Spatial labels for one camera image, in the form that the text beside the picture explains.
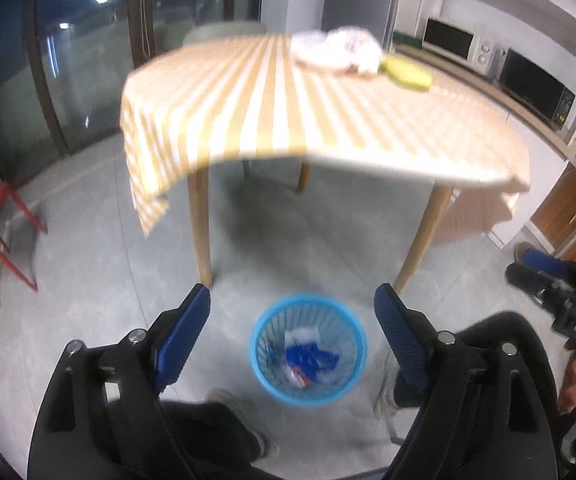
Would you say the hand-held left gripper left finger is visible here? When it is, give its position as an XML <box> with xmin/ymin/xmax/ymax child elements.
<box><xmin>28</xmin><ymin>282</ymin><xmax>212</xmax><ymax>480</ymax></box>

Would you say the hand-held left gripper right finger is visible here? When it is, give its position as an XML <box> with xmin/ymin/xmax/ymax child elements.
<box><xmin>373</xmin><ymin>282</ymin><xmax>559</xmax><ymax>480</ymax></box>

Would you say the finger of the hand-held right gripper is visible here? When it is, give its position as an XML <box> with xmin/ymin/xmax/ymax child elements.
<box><xmin>514</xmin><ymin>242</ymin><xmax>576</xmax><ymax>277</ymax></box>
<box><xmin>505</xmin><ymin>264</ymin><xmax>562</xmax><ymax>304</ymax></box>

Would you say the blue plastic wastebasket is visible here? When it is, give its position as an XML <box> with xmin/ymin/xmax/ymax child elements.
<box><xmin>249</xmin><ymin>294</ymin><xmax>367</xmax><ymax>407</ymax></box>

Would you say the wooden floor cabinet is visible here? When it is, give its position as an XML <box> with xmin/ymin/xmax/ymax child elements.
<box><xmin>530</xmin><ymin>162</ymin><xmax>576</xmax><ymax>282</ymax></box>

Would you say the person's right shoe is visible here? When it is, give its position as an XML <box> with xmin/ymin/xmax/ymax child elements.
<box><xmin>374</xmin><ymin>352</ymin><xmax>405</xmax><ymax>422</ymax></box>

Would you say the person's shoe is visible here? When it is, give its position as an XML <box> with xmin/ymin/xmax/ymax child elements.
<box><xmin>207</xmin><ymin>387</ymin><xmax>280</xmax><ymax>461</ymax></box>
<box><xmin>374</xmin><ymin>352</ymin><xmax>405</xmax><ymax>422</ymax></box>

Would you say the person's left leg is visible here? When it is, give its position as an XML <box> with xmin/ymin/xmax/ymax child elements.
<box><xmin>159</xmin><ymin>399</ymin><xmax>269</xmax><ymax>480</ymax></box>

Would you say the wooden table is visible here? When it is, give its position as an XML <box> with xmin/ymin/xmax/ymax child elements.
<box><xmin>188</xmin><ymin>157</ymin><xmax>456</xmax><ymax>294</ymax></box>

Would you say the person's left shoe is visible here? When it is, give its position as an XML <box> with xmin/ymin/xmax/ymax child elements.
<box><xmin>207</xmin><ymin>387</ymin><xmax>280</xmax><ymax>461</ymax></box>

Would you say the wooden countertop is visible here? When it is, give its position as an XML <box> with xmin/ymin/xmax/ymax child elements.
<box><xmin>393</xmin><ymin>42</ymin><xmax>576</xmax><ymax>162</ymax></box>

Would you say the black oven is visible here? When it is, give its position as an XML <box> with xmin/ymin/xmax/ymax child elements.
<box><xmin>497</xmin><ymin>49</ymin><xmax>576</xmax><ymax>126</ymax></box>

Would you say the yellow sponge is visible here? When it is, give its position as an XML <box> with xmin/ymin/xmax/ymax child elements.
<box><xmin>380</xmin><ymin>56</ymin><xmax>433</xmax><ymax>94</ymax></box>

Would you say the yellow checkered tablecloth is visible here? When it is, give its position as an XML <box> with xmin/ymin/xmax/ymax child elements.
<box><xmin>119</xmin><ymin>30</ymin><xmax>531</xmax><ymax>239</ymax></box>

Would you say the white microwave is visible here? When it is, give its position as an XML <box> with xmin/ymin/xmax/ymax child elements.
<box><xmin>420</xmin><ymin>17</ymin><xmax>507</xmax><ymax>72</ymax></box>

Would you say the dark framed glass window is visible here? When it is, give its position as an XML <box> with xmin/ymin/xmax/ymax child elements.
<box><xmin>0</xmin><ymin>0</ymin><xmax>265</xmax><ymax>197</ymax></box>

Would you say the green chair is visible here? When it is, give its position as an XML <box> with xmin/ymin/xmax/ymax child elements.
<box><xmin>165</xmin><ymin>22</ymin><xmax>267</xmax><ymax>52</ymax></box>

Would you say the grey refrigerator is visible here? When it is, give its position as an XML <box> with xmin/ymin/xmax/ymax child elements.
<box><xmin>320</xmin><ymin>0</ymin><xmax>401</xmax><ymax>54</ymax></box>

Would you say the hanging blind cord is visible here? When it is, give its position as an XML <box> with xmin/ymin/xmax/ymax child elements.
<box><xmin>135</xmin><ymin>0</ymin><xmax>152</xmax><ymax>57</ymax></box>

